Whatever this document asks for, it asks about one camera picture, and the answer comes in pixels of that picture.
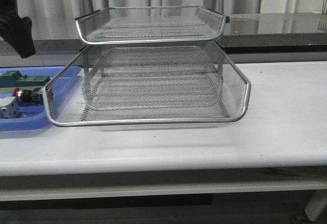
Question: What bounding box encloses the red emergency stop button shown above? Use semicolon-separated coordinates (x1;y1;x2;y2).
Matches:
12;87;43;105

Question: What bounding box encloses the silver mesh bottom tray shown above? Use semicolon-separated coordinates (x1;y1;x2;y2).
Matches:
86;72;223;110

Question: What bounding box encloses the blue plastic tray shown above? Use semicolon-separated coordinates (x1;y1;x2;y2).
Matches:
1;66;83;131

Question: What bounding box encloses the green terminal block module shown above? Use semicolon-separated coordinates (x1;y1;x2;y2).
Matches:
1;71;50;88

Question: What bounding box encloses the grey metal rack frame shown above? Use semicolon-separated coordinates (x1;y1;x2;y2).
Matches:
74;9;231;122

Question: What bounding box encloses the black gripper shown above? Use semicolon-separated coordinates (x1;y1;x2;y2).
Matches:
1;0;36;58

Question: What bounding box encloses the silver mesh tray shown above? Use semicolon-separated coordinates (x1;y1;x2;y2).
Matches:
75;5;227;45
42;41;251;127
86;72;223;110

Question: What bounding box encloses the white table leg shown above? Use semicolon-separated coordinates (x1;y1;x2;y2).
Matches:
304;190;327;221

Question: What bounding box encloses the dark steel back counter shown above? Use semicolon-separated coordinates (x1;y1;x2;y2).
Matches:
32;13;326;54

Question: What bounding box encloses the silver mesh top tray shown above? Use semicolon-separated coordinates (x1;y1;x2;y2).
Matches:
75;5;227;45

